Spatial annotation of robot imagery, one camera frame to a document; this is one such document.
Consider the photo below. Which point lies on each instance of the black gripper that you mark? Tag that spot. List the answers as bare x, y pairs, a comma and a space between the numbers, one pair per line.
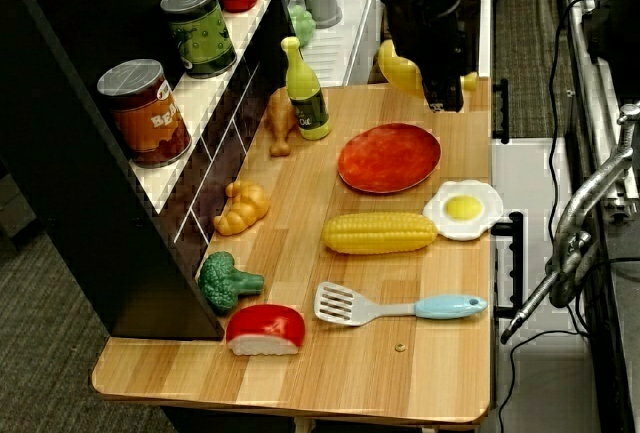
430, 43

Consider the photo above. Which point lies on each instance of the yellow toy banana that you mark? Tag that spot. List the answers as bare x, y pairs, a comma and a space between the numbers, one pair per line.
400, 73

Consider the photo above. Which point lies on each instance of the red round plate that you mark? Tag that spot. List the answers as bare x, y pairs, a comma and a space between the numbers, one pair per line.
390, 158

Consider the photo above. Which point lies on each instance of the toy fried egg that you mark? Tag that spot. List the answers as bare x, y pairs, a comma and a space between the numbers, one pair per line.
462, 208

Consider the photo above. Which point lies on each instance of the green olive oil bottle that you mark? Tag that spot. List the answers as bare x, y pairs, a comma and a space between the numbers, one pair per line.
307, 98

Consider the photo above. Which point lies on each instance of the yellow toy corn cob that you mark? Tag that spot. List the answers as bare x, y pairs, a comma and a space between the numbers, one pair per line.
377, 233

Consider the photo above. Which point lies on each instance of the light green toy vegetable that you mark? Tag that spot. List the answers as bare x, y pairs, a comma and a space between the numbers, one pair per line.
302, 25

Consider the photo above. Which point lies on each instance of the brown toy chicken drumstick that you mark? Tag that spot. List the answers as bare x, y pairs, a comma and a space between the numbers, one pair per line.
280, 118

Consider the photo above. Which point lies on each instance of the metal clamp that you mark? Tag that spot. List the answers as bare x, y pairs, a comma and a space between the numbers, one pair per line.
585, 203

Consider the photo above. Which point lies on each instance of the orange toy croissant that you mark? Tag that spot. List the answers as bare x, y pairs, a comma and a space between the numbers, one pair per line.
245, 208

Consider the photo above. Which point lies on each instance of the green toy peas can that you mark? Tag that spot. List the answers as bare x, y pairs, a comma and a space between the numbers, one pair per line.
200, 33

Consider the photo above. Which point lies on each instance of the brass table screw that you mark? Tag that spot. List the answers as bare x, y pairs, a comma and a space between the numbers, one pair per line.
400, 348

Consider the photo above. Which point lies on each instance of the green toy broccoli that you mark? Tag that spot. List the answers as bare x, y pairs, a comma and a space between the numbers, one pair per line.
222, 280

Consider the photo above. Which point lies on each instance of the red white toy sushi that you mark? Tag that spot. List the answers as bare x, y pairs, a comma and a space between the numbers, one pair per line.
265, 330

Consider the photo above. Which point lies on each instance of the white shelf board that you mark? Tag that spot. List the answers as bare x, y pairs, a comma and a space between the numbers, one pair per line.
160, 178

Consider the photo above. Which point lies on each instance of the orange toy beans can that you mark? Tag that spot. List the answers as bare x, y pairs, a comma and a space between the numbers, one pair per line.
145, 113

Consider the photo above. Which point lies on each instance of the aluminium frame rail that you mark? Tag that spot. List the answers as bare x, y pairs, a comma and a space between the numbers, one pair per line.
585, 83

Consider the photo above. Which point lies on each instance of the black toy kitchen frame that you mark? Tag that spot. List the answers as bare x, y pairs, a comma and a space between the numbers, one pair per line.
75, 203

